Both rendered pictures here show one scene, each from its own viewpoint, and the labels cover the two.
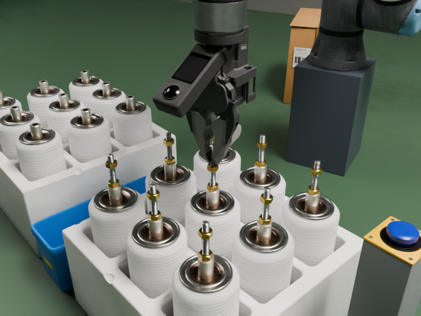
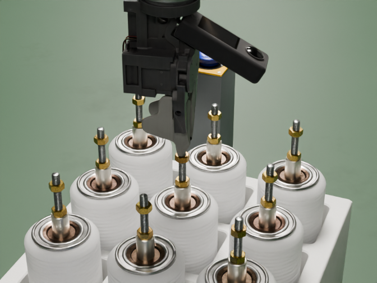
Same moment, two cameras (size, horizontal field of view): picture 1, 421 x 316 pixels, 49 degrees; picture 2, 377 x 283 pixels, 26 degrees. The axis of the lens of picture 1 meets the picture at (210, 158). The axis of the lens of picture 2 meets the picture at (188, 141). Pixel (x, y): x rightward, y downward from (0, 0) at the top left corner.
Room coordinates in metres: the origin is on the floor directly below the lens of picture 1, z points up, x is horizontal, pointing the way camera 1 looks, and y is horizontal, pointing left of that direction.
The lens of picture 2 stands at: (1.03, 0.80, 0.89)
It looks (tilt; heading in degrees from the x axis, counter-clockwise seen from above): 32 degrees down; 244
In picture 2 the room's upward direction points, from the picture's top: straight up
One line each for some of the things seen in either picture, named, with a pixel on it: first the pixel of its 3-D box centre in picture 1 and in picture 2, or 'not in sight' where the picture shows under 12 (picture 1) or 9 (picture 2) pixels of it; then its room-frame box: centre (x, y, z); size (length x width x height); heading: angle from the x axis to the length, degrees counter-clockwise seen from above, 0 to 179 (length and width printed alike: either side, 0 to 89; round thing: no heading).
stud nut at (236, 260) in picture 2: (113, 183); (237, 256); (0.65, 0.16, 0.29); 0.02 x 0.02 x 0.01; 26
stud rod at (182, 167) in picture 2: (212, 177); (182, 170); (0.64, 0.00, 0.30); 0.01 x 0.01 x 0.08
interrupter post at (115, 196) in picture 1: (114, 193); (237, 270); (0.65, 0.16, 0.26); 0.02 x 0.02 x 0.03
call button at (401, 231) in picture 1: (401, 235); (208, 59); (0.47, -0.25, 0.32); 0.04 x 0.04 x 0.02
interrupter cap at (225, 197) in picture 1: (212, 202); (182, 202); (0.64, 0.00, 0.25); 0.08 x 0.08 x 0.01
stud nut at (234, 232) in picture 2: (111, 163); (238, 230); (0.65, 0.16, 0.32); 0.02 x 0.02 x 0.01; 26
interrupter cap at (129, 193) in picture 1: (116, 199); (236, 278); (0.65, 0.16, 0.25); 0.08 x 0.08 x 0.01
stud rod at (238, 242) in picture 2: (113, 174); (238, 244); (0.65, 0.16, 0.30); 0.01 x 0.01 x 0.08
